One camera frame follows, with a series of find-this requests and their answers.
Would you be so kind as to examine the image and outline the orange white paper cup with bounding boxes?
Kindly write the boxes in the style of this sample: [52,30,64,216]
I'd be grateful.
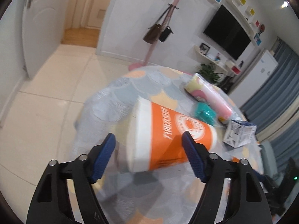
[126,97,217,172]

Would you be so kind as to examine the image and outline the teal sofa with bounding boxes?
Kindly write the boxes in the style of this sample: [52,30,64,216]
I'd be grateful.
[259,141,291,185]

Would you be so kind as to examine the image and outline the teal small box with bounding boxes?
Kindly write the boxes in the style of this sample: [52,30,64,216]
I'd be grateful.
[194,102,217,126]

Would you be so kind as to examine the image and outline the pink yellow snack tube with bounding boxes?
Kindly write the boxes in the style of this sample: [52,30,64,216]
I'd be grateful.
[184,73,233,124]

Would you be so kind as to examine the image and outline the black guitar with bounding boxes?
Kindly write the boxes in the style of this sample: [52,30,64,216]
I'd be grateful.
[218,76,234,94]

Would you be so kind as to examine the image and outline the blue curtains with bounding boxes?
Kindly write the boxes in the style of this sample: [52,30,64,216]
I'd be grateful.
[239,36,299,145]

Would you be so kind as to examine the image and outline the potted green plant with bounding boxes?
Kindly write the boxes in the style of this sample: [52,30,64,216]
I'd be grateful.
[197,64,222,85]

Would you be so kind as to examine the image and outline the pink coat rack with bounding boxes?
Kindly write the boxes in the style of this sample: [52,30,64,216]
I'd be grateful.
[128,0,180,71]

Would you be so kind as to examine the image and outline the white tall air conditioner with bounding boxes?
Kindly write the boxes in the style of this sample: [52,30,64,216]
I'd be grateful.
[229,50,278,108]

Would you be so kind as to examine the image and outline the black hanging bag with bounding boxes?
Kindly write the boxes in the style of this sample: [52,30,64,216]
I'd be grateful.
[159,26,173,42]

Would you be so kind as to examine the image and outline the brown hanging bag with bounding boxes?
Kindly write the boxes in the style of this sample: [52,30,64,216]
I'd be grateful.
[143,24,162,44]

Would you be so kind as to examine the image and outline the black television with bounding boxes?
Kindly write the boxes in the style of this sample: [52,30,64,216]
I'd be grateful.
[203,5,251,60]

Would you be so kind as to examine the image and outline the white door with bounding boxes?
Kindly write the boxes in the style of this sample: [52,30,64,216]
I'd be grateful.
[22,0,68,79]

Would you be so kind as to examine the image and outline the white red wall box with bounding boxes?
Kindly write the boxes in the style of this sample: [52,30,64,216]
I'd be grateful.
[225,59,241,75]

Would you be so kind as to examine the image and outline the white wall shelf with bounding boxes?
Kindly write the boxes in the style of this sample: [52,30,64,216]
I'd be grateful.
[194,45,228,75]

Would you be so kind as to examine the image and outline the butterfly picture frame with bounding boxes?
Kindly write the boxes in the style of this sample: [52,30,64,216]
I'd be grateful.
[199,43,210,55]

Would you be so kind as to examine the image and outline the upper curved wall shelf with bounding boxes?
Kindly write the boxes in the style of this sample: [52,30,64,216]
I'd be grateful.
[226,0,255,38]

